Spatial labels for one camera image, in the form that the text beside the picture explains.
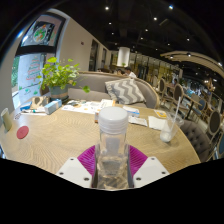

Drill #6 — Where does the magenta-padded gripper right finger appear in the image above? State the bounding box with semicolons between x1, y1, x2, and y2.
127;144;170;189

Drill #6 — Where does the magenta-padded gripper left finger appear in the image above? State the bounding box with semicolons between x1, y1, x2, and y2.
55;144;98;189

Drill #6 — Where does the clear bottle with white cap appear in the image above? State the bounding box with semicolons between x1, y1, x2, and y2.
93;106;131;190

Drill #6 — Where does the clear plastic cup with straw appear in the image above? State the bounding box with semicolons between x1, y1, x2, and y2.
159;96;184;144

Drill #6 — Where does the white napkin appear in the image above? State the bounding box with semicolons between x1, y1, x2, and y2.
148;115;167;131

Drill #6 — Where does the white leaflet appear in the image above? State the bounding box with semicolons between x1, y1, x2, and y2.
128;114;148;127

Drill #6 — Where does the grey tufted chair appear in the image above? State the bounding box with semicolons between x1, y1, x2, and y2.
179;119;212;163

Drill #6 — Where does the yellow card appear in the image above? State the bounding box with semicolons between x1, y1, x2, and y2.
153;109;168;119

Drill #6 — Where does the small blue and white booklet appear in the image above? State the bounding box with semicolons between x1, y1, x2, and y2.
123;105;141;118

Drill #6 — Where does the flat round red coaster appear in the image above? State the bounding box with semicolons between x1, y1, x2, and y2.
16;125;30;140

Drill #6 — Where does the light blue small box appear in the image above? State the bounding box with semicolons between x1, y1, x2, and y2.
43;98;63;115

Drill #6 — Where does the brown cardboard stand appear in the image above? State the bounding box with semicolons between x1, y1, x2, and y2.
30;95;50;110

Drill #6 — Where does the blue flat pack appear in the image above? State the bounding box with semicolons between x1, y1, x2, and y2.
19;101;33;112

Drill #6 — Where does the grey chevron cushion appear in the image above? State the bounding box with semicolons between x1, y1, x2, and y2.
104;77;147;105

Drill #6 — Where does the group of dining chairs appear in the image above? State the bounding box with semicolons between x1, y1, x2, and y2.
156;77;224;158

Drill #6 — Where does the green and white mug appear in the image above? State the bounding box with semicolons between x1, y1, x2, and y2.
0;107;13;132

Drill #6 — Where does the grey curved sofa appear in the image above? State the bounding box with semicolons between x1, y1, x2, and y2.
68;70;161;109

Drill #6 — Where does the green potted plant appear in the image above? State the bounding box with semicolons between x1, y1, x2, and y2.
37;57;91;101

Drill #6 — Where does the window with tree decals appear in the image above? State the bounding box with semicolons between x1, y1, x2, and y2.
11;13;68;104

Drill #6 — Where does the white cylindrical column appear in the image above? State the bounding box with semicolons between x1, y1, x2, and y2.
116;46;131;68

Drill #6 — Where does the group of ceiling lights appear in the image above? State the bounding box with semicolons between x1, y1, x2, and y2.
103;4;194;44

